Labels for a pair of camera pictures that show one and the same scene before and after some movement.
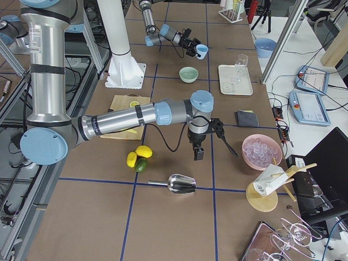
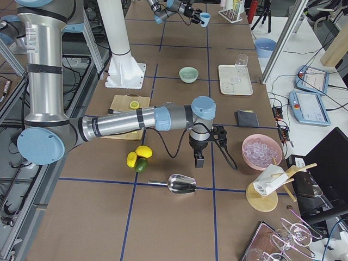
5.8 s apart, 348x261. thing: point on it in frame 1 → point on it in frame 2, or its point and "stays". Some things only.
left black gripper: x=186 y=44 → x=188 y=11
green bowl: x=188 y=74 stays
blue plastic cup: x=202 y=49 → x=205 y=17
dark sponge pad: x=246 y=118 stays
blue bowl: x=265 y=47 stays
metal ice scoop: x=177 y=184 stays
